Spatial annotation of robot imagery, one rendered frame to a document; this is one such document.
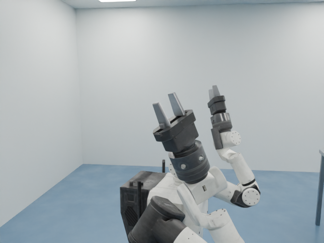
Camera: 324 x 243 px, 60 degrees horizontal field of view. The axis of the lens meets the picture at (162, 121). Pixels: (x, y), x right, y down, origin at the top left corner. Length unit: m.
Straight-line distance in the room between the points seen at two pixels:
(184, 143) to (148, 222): 0.31
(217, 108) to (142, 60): 3.99
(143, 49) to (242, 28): 1.75
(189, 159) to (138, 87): 4.58
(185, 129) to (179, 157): 0.07
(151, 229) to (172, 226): 0.07
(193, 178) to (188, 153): 0.06
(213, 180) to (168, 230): 0.23
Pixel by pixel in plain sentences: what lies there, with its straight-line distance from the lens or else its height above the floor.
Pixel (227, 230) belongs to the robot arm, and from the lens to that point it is 0.76.
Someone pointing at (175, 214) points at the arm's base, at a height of 1.26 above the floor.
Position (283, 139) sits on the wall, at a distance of 5.46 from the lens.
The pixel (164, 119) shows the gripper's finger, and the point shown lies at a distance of 0.64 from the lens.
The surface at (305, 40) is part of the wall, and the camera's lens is 5.46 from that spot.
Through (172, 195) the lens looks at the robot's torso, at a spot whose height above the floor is 1.27.
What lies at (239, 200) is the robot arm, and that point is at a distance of 1.31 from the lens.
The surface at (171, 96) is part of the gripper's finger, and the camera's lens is 0.67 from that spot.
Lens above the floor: 1.67
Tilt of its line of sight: 9 degrees down
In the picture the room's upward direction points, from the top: straight up
